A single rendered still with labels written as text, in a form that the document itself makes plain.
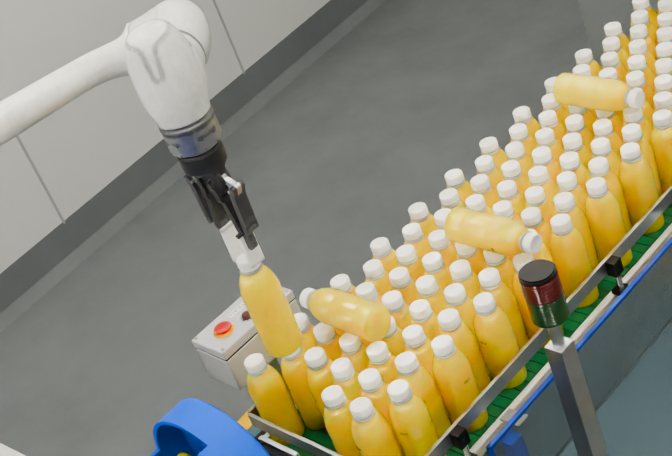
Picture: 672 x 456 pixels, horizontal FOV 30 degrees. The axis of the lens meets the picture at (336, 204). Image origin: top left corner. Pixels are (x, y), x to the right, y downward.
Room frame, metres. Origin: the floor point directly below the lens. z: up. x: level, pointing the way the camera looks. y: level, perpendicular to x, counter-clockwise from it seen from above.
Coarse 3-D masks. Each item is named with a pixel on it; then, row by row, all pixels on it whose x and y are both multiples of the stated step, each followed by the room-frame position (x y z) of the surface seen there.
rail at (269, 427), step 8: (248, 416) 1.91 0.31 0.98; (256, 416) 1.90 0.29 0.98; (256, 424) 1.90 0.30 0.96; (264, 424) 1.87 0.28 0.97; (272, 424) 1.86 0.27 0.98; (272, 432) 1.86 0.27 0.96; (280, 432) 1.84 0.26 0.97; (288, 432) 1.82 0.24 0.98; (288, 440) 1.82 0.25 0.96; (296, 440) 1.80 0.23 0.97; (304, 440) 1.78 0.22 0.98; (304, 448) 1.79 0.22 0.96; (312, 448) 1.76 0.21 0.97; (320, 448) 1.74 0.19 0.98
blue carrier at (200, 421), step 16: (192, 400) 1.69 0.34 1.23; (176, 416) 1.66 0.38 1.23; (192, 416) 1.64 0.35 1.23; (208, 416) 1.63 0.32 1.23; (224, 416) 1.62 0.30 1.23; (160, 432) 1.73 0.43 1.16; (176, 432) 1.76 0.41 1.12; (192, 432) 1.61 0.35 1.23; (208, 432) 1.60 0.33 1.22; (224, 432) 1.59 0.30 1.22; (240, 432) 1.59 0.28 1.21; (160, 448) 1.74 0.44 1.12; (176, 448) 1.76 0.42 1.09; (192, 448) 1.77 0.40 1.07; (208, 448) 1.57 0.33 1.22; (224, 448) 1.57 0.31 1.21; (240, 448) 1.57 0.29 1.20; (256, 448) 1.57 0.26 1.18
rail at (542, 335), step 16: (656, 208) 2.05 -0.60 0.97; (640, 224) 2.02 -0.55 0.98; (624, 240) 1.99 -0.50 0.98; (608, 256) 1.96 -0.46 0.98; (592, 272) 1.93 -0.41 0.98; (576, 288) 1.90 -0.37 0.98; (592, 288) 1.91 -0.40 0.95; (576, 304) 1.88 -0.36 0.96; (544, 336) 1.82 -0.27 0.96; (528, 352) 1.79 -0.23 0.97; (512, 368) 1.77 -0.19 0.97; (496, 384) 1.74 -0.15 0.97; (480, 400) 1.71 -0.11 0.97; (464, 416) 1.68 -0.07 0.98; (448, 432) 1.66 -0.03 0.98; (432, 448) 1.64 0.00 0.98; (448, 448) 1.65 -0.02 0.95
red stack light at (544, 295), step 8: (552, 280) 1.60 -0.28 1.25; (528, 288) 1.61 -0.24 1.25; (536, 288) 1.60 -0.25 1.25; (544, 288) 1.60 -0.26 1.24; (552, 288) 1.60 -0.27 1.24; (560, 288) 1.61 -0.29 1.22; (528, 296) 1.62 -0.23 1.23; (536, 296) 1.60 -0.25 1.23; (544, 296) 1.60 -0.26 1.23; (552, 296) 1.60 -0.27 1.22; (536, 304) 1.61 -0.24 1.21; (544, 304) 1.60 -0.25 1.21
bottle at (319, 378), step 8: (328, 360) 1.86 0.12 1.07; (312, 368) 1.85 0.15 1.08; (320, 368) 1.84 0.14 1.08; (328, 368) 1.84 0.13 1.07; (312, 376) 1.84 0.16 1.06; (320, 376) 1.83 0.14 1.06; (328, 376) 1.83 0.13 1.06; (312, 384) 1.84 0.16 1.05; (320, 384) 1.83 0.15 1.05; (328, 384) 1.83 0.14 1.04; (312, 392) 1.84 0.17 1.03; (320, 392) 1.83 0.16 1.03; (320, 400) 1.83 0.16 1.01; (320, 408) 1.84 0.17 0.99
